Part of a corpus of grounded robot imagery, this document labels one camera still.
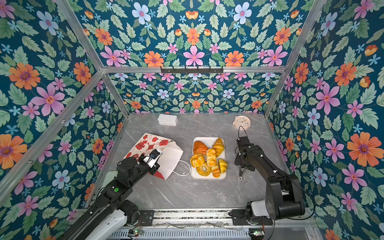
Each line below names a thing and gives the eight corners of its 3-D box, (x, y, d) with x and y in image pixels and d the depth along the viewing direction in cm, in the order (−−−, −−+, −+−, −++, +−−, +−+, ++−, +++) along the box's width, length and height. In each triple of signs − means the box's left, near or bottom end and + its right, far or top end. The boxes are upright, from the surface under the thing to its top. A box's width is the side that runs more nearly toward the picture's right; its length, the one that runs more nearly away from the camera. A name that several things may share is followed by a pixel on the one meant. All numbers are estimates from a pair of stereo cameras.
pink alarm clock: (234, 130, 112) (234, 127, 110) (231, 118, 120) (232, 115, 118) (251, 130, 112) (252, 127, 110) (248, 118, 120) (249, 115, 118)
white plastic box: (158, 126, 114) (156, 121, 110) (160, 118, 119) (158, 114, 115) (176, 126, 114) (175, 121, 110) (178, 118, 119) (177, 114, 115)
